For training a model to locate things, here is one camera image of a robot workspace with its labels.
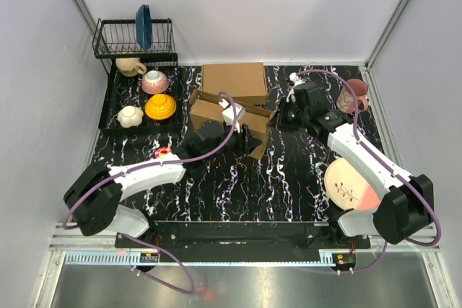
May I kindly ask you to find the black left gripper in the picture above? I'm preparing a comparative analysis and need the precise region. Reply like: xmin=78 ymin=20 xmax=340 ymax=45
xmin=204 ymin=120 xmax=262 ymax=163

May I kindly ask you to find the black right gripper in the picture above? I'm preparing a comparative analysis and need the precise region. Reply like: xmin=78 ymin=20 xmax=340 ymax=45
xmin=267 ymin=97 xmax=309 ymax=133

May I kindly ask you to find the brown cardboard box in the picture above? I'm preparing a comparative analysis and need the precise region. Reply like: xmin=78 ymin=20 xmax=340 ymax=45
xmin=189 ymin=89 xmax=273 ymax=159
xmin=201 ymin=62 xmax=268 ymax=105

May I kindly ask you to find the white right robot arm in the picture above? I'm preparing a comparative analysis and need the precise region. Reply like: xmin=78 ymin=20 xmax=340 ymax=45
xmin=268 ymin=82 xmax=434 ymax=248

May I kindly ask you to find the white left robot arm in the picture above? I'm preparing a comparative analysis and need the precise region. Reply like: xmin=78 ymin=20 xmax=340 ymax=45
xmin=64 ymin=121 xmax=262 ymax=247

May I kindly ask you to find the closed brown cardboard box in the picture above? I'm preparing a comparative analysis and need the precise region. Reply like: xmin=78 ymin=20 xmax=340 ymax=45
xmin=201 ymin=62 xmax=268 ymax=105

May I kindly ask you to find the pink patterned mug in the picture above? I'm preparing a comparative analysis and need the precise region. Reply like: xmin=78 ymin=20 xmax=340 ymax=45
xmin=336 ymin=79 xmax=369 ymax=114

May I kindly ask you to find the pink sunflower plush toy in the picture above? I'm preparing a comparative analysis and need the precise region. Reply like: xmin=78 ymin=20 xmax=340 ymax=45
xmin=154 ymin=147 xmax=172 ymax=159

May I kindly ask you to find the cream pink floral plate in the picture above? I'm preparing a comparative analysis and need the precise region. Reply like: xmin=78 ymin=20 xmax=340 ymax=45
xmin=324 ymin=158 xmax=380 ymax=211

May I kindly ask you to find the orange yellow ribbed bowl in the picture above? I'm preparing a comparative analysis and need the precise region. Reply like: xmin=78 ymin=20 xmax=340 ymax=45
xmin=145 ymin=94 xmax=177 ymax=120

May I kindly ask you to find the pink patterned bowl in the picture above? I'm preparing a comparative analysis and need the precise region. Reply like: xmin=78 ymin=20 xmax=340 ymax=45
xmin=141 ymin=70 xmax=170 ymax=94

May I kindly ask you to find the white flower-shaped cup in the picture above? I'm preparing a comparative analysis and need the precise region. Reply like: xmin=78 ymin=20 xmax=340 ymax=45
xmin=117 ymin=105 xmax=144 ymax=128

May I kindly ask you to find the cream ceramic mug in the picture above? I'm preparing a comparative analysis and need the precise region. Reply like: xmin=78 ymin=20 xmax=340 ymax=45
xmin=115 ymin=57 xmax=147 ymax=77

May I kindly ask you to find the blue plate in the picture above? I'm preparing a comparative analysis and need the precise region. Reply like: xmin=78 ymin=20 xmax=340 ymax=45
xmin=135 ymin=4 xmax=152 ymax=50

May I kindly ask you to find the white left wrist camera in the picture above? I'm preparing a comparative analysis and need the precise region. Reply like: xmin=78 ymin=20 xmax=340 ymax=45
xmin=219 ymin=99 xmax=245 ymax=133

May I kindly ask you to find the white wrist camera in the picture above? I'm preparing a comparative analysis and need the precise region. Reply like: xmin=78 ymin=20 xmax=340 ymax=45
xmin=219 ymin=99 xmax=245 ymax=133
xmin=286 ymin=73 xmax=303 ymax=102

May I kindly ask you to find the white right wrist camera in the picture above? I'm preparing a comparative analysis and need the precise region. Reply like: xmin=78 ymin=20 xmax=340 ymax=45
xmin=286 ymin=73 xmax=303 ymax=102

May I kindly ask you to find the black wire dish rack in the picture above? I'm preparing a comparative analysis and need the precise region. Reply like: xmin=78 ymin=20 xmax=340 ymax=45
xmin=92 ymin=19 xmax=183 ymax=137

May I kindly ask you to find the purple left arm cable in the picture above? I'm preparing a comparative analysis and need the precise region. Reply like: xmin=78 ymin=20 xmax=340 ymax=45
xmin=62 ymin=92 xmax=237 ymax=294

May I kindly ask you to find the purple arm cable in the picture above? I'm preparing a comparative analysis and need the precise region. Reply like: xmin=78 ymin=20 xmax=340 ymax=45
xmin=288 ymin=69 xmax=443 ymax=275
xmin=62 ymin=92 xmax=237 ymax=294

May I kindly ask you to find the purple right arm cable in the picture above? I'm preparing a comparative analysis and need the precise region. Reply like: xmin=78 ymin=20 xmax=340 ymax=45
xmin=288 ymin=69 xmax=443 ymax=275

